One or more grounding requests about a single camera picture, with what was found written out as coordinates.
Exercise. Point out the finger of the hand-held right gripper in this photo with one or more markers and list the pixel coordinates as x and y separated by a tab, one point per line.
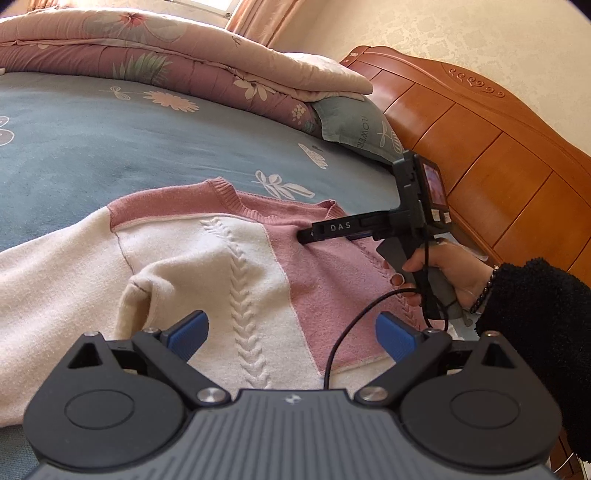
305	236

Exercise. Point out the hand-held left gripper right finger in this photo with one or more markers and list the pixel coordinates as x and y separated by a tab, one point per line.
397	334

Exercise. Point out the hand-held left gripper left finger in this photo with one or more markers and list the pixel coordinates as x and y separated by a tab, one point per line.
189	334

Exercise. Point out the pink and white knit sweater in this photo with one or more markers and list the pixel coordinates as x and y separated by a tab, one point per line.
184	258

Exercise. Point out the person's right hand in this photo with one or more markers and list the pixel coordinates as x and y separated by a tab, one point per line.
461	272

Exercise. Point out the wooden headboard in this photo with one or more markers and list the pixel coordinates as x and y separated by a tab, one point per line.
485	152

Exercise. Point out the blue-grey printed pillow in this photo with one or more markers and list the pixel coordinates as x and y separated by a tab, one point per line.
355	127

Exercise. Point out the folded pink floral quilt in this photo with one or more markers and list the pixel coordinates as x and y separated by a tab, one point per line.
194	74

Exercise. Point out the blue floral bed sheet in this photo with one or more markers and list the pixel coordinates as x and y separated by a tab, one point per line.
92	152

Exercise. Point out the pink striped curtain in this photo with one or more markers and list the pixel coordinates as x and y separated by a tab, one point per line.
268	18

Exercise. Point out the window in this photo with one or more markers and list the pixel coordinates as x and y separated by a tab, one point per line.
217	3

